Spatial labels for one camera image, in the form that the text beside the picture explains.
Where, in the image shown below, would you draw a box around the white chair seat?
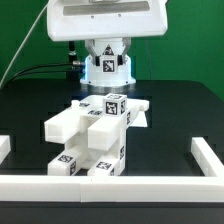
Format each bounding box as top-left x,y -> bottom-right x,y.
64,117 -> 105,169

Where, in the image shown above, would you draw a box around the white block at left edge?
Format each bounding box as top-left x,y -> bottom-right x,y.
0,135 -> 11,164

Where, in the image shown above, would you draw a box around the white U-shaped obstacle fence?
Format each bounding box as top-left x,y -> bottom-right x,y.
0,137 -> 224,202

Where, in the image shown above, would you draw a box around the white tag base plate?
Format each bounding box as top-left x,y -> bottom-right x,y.
131,111 -> 148,128

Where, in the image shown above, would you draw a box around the black camera stand pole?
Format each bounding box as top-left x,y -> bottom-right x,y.
66,41 -> 82,82

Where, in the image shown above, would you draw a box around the black cables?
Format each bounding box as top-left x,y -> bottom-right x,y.
2,61 -> 86,88

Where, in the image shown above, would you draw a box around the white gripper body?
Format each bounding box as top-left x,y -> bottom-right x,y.
47,0 -> 168,41

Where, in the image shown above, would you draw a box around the grey cable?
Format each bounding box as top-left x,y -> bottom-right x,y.
0,3 -> 49,90

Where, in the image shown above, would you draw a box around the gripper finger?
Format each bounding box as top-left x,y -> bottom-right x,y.
85,39 -> 100,66
117,37 -> 131,66

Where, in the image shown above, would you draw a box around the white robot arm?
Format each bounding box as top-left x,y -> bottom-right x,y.
47,0 -> 168,88

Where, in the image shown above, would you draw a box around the white tagged cube nut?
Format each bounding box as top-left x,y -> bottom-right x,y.
100,55 -> 117,73
103,93 -> 127,117

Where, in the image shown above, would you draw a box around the white chair back frame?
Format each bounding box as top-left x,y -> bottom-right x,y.
44,93 -> 149,151

